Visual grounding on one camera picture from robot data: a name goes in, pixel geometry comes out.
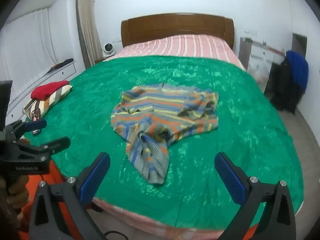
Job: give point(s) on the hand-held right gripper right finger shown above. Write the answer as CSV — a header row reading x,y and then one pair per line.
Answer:
x,y
230,177

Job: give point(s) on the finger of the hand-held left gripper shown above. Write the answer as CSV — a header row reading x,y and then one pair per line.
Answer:
x,y
37,124
57,143

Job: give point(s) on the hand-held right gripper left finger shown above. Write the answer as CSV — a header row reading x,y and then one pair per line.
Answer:
x,y
96,177

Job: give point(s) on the striped knit sweater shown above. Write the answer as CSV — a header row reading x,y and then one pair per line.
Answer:
x,y
160,115

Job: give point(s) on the person's left hand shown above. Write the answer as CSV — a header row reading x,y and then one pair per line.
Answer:
x,y
18,192

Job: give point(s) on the person's orange pants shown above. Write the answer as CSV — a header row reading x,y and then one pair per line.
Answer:
x,y
53,173

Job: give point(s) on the brown striped pillow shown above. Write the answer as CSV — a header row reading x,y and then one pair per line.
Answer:
x,y
56,97

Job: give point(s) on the red folded garment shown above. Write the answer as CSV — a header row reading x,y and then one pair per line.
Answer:
x,y
48,90

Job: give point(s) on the green floral blanket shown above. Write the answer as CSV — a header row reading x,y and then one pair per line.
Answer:
x,y
237,135

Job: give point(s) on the white window bench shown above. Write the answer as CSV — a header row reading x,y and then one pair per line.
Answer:
x,y
60,73

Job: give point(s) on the black and red long object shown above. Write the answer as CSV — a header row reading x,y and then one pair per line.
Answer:
x,y
63,61

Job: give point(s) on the white sheer curtain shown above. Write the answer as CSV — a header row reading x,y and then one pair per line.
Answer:
x,y
30,42

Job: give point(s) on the black puffer jacket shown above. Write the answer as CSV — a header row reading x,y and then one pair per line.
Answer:
x,y
285,92

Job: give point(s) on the small white fan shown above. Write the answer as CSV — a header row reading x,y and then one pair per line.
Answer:
x,y
108,48

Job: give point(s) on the beige curtain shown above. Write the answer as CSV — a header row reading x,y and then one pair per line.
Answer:
x,y
87,25

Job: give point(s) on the white plastic bag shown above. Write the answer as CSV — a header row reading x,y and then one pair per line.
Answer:
x,y
258,70

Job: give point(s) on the white desk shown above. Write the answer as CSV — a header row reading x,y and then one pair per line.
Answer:
x,y
265,52

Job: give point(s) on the blue garment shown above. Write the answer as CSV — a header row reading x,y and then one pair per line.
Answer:
x,y
298,65

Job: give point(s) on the pink striped bed sheet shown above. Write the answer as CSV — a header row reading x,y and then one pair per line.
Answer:
x,y
180,45

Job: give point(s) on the white wardrobe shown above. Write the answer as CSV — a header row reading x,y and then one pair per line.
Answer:
x,y
312,42

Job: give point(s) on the brown wooden headboard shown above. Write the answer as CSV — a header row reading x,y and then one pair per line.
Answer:
x,y
175,25

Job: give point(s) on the white wall socket strip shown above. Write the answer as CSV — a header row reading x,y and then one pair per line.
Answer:
x,y
250,31

